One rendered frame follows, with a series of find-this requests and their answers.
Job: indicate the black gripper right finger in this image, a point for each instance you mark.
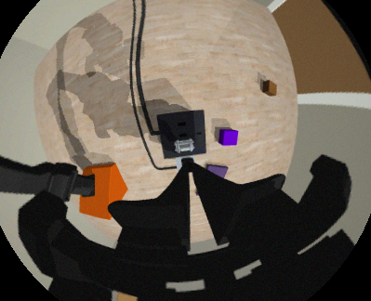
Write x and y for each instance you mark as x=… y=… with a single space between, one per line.
x=223 y=200

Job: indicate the purple cube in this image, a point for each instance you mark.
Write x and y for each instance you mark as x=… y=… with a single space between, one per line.
x=228 y=137

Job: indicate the purple flat rectangular slab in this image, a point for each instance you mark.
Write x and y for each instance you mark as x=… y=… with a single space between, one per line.
x=216 y=169

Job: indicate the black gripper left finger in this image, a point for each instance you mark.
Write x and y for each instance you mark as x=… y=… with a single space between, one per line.
x=169 y=210

